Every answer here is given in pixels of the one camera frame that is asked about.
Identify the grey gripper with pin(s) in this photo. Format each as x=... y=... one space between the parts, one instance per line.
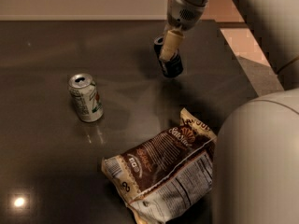
x=183 y=15

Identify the blue pepsi can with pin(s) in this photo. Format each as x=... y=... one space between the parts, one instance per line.
x=172 y=68

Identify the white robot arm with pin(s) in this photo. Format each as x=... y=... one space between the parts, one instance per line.
x=256 y=161

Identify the white green soda can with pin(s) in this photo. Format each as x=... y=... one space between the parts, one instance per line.
x=85 y=97

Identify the brown white chip bag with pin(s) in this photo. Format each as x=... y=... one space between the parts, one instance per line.
x=163 y=177

